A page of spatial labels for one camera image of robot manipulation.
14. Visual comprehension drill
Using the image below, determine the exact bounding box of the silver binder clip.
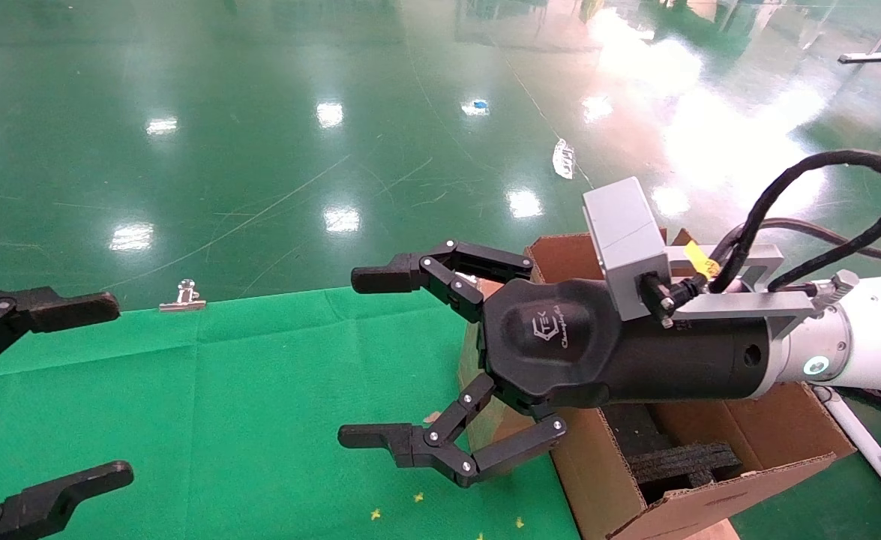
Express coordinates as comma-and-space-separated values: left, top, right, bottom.
159, 279, 207, 313

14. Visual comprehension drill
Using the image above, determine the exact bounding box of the thin dark cable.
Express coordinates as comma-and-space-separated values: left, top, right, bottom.
740, 217, 881, 267

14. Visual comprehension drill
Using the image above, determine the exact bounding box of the green table cloth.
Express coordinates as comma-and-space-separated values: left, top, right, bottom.
0, 286, 583, 540

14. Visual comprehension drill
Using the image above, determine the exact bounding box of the yellow cable tag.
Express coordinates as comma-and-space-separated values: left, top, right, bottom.
682, 240, 718, 278

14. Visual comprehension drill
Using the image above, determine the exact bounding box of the black foam insert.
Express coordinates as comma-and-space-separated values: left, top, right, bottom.
605, 405, 745, 496

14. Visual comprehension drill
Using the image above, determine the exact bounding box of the large open cardboard carton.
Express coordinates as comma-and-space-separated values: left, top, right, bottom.
524, 229, 857, 540

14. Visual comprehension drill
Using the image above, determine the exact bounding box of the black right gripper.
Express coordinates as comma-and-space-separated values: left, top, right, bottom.
337, 240, 786, 488

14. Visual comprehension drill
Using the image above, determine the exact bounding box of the white pipe frame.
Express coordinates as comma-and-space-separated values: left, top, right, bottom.
811, 384, 881, 526

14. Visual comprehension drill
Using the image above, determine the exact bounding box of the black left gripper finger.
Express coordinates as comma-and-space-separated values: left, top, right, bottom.
0, 283, 121, 383
0, 460, 134, 540

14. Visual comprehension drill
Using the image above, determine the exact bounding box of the grey metal camera bracket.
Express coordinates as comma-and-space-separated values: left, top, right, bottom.
661, 244, 820, 342

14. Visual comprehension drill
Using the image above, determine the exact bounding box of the thick black braided cable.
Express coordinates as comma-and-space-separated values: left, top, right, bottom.
706, 150, 881, 293

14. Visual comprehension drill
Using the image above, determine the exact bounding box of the silver cable connector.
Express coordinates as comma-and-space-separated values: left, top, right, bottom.
811, 270, 859, 308

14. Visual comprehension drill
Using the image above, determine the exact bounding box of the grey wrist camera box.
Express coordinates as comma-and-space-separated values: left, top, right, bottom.
583, 177, 672, 322

